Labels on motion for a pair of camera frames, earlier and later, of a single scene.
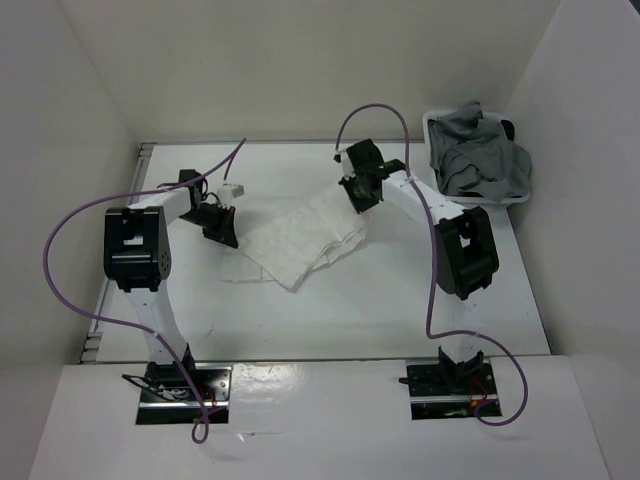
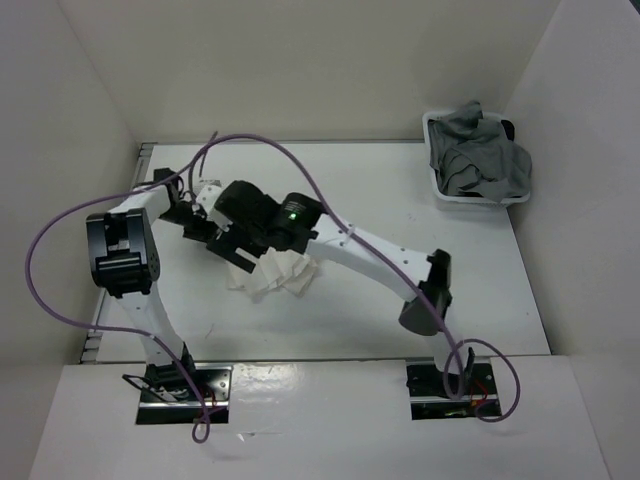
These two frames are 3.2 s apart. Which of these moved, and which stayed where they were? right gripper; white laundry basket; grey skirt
Moved: right gripper
Stayed: grey skirt; white laundry basket
